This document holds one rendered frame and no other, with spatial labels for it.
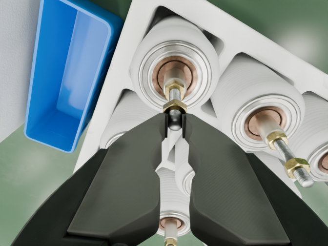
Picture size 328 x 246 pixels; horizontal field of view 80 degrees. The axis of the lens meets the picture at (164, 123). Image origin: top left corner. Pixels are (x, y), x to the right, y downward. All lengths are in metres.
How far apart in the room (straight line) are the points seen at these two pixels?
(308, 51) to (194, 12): 0.33
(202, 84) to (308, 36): 0.35
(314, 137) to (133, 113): 0.23
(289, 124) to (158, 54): 0.17
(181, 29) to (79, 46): 0.33
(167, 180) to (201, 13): 0.28
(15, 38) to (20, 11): 0.04
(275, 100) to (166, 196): 0.23
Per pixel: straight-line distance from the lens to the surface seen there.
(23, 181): 0.87
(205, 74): 0.21
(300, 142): 0.31
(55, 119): 0.56
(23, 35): 0.43
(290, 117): 0.26
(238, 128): 0.25
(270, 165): 0.38
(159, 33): 0.21
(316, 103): 0.36
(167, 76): 0.19
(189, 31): 0.21
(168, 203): 0.35
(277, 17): 0.49
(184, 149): 0.31
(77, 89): 0.54
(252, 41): 0.29
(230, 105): 0.24
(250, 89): 0.24
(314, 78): 0.34
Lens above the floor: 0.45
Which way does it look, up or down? 58 degrees down
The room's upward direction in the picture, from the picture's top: 175 degrees counter-clockwise
